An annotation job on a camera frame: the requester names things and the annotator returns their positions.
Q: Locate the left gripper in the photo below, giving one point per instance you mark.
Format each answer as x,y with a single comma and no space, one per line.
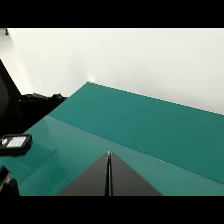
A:
6,183

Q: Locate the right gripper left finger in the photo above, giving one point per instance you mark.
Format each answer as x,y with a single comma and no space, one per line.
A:
91,181

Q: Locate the black T-shirt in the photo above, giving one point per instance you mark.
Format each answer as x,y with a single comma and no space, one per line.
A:
40,106

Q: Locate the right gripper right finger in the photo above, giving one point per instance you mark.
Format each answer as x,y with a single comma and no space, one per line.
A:
128,181

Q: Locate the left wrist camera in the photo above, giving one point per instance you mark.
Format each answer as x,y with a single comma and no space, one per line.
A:
15,144

